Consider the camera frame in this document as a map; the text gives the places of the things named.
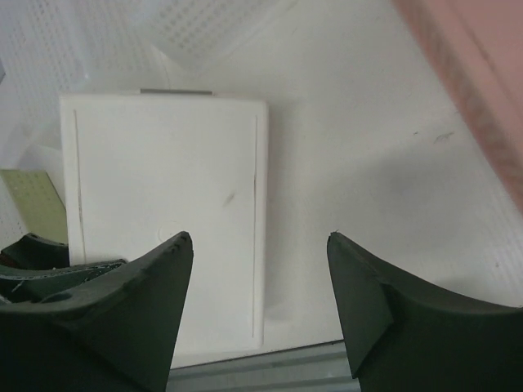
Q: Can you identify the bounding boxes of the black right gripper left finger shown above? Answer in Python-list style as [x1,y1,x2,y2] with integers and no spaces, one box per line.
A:
[1,232,194,391]

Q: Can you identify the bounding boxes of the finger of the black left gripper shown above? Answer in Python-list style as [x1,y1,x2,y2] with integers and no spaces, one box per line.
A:
[1,233,127,305]

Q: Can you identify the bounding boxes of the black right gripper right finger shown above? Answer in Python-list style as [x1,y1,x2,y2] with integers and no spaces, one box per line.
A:
[327,232,522,391]

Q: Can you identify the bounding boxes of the yellow-green perforated basket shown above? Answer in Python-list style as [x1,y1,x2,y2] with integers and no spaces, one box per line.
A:
[1,170,68,248]

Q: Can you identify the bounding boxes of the pink basket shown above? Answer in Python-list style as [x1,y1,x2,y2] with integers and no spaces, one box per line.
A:
[395,1,522,208]

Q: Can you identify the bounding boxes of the aluminium mounting rail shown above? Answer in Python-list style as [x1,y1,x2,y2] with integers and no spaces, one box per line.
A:
[166,341,360,391]

